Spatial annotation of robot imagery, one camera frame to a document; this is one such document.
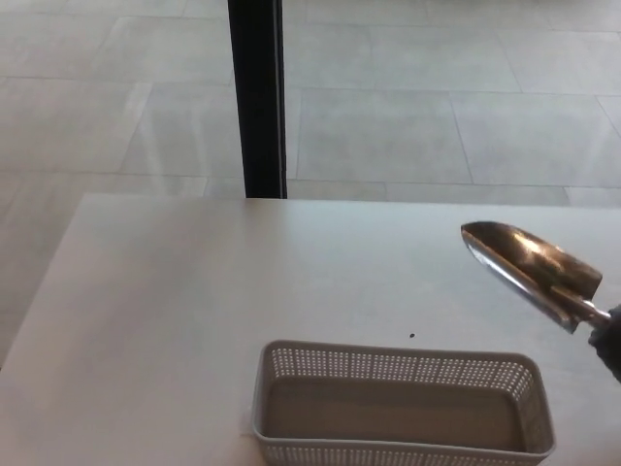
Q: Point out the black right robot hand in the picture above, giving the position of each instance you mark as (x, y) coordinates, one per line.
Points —
(610, 344)

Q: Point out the grey perforated plastic basket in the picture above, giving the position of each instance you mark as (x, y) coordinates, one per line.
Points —
(388, 364)

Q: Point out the black vertical pillar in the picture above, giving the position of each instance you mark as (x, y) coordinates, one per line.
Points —
(259, 97)

